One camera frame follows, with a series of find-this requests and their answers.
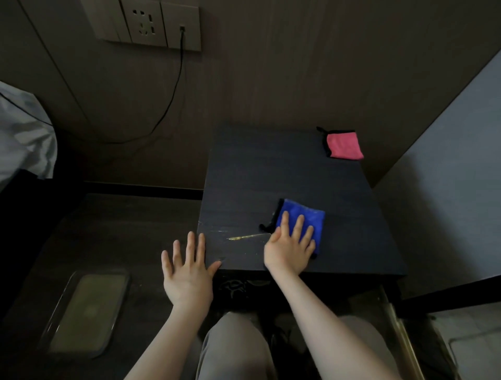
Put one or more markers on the person's right hand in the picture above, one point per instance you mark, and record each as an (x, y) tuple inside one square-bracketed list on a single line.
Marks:
[(287, 252)]

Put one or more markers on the person's beige trousers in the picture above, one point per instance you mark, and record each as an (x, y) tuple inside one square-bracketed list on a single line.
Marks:
[(235, 348)]

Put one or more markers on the person's right forearm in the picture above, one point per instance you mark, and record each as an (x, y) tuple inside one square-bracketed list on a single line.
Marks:
[(332, 336)]

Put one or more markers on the beige wall power socket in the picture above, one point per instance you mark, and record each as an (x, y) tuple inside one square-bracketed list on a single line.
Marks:
[(143, 23)]

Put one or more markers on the black skirting board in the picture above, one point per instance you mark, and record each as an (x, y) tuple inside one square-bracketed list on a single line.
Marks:
[(450, 295)]

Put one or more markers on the pink cloth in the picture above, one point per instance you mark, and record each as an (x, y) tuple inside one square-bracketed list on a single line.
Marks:
[(344, 146)]

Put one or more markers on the blue cloth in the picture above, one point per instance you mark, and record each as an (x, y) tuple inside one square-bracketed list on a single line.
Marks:
[(305, 211)]

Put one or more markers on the gold metal frame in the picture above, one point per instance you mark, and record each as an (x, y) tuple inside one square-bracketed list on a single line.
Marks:
[(403, 336)]

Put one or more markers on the black table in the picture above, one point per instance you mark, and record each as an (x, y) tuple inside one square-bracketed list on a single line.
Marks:
[(274, 172)]

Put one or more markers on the person's left hand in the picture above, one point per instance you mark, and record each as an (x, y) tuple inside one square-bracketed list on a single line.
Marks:
[(188, 282)]

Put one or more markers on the beige wall port plate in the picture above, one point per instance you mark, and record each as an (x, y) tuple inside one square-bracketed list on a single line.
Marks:
[(191, 23)]

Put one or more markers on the person's left forearm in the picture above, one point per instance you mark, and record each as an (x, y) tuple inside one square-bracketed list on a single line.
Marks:
[(164, 344)]

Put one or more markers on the white bedding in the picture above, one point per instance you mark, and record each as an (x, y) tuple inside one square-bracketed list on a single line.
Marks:
[(23, 137)]

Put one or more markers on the clear plastic tray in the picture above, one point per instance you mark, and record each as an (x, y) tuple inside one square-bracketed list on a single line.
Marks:
[(86, 313)]

